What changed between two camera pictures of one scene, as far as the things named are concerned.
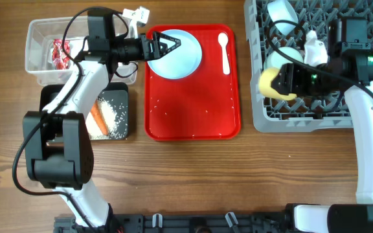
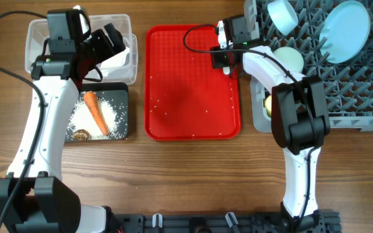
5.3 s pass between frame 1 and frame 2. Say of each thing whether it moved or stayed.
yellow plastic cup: moved
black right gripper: moved
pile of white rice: stayed
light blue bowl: stayed
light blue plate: moved
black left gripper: moved
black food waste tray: stayed
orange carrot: stayed
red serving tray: stayed
